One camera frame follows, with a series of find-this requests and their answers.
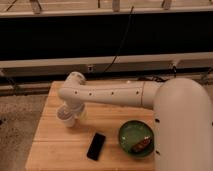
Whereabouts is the brown snack bar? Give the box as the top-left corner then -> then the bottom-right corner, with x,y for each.
131,137 -> 152,154

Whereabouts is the green plate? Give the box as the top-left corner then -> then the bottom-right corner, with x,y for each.
118,120 -> 154,158

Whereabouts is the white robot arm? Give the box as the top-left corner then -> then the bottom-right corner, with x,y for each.
57,72 -> 213,171

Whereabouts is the black smartphone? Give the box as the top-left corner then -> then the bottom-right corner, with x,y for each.
87,133 -> 106,161

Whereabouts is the black hanging cable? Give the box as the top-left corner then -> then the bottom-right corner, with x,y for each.
102,5 -> 135,74

